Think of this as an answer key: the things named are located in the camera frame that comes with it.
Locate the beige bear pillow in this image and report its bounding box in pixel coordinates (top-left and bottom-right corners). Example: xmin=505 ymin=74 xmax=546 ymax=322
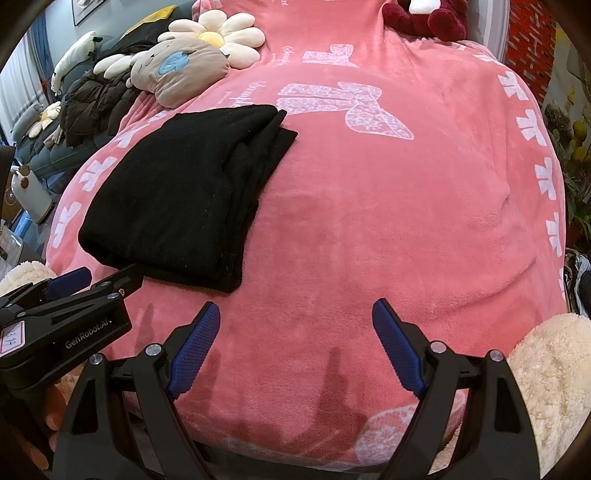
xmin=129 ymin=39 xmax=232 ymax=109

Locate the white kettle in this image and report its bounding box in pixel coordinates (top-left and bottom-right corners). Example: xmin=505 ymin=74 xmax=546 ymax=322
xmin=10 ymin=165 xmax=52 ymax=224

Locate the black garment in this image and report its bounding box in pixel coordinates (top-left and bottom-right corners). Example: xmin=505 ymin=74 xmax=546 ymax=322
xmin=78 ymin=104 xmax=298 ymax=294

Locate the black puffer jacket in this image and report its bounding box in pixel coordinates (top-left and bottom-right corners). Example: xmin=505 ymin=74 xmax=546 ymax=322
xmin=60 ymin=28 xmax=160 ymax=148

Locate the black and yellow pillow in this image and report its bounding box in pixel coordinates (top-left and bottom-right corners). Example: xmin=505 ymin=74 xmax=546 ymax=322
xmin=117 ymin=4 xmax=178 ymax=47

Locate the pale curtain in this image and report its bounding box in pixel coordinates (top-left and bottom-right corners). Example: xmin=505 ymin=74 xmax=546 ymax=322
xmin=0 ymin=32 xmax=61 ymax=148

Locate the person's left hand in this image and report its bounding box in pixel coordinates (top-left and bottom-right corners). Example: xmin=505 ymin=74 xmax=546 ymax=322
xmin=28 ymin=374 xmax=77 ymax=467

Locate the pink bow-print blanket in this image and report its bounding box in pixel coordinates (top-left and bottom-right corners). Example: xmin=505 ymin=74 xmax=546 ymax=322
xmin=45 ymin=0 xmax=571 ymax=467

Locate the cream fleece clothing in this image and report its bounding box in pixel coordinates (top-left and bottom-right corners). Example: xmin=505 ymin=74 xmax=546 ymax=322
xmin=0 ymin=261 xmax=58 ymax=296
xmin=505 ymin=313 xmax=591 ymax=476

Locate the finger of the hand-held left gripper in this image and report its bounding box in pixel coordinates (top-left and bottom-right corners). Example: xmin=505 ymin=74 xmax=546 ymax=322
xmin=53 ymin=263 xmax=144 ymax=308
xmin=0 ymin=267 xmax=92 ymax=309

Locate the framed picture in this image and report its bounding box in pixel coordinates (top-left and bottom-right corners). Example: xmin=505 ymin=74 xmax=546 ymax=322
xmin=71 ymin=0 xmax=109 ymax=26

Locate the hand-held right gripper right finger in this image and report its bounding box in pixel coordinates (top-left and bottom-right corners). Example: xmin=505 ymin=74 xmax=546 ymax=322
xmin=372 ymin=298 xmax=541 ymax=480

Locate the green potted plant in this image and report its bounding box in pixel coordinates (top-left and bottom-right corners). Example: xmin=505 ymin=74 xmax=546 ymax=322
xmin=545 ymin=104 xmax=591 ymax=241

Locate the dark red plush toy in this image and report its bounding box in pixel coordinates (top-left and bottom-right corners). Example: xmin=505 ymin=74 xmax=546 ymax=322
xmin=382 ymin=0 xmax=469 ymax=41

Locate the white flower pillow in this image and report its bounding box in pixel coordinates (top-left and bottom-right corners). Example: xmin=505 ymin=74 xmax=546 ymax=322
xmin=93 ymin=10 xmax=266 ymax=75

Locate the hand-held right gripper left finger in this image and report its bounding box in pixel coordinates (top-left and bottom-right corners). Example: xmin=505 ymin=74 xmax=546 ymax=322
xmin=48 ymin=301 xmax=222 ymax=480

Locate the small flower plush toy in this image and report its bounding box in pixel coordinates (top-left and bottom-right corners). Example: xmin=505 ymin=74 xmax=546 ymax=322
xmin=25 ymin=102 xmax=63 ymax=139

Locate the white animal plush toy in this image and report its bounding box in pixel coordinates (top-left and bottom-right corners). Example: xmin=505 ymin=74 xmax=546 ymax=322
xmin=50 ymin=31 xmax=103 ymax=95

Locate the blue sofa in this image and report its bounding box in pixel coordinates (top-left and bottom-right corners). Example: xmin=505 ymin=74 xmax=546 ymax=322
xmin=14 ymin=69 xmax=112 ymax=195

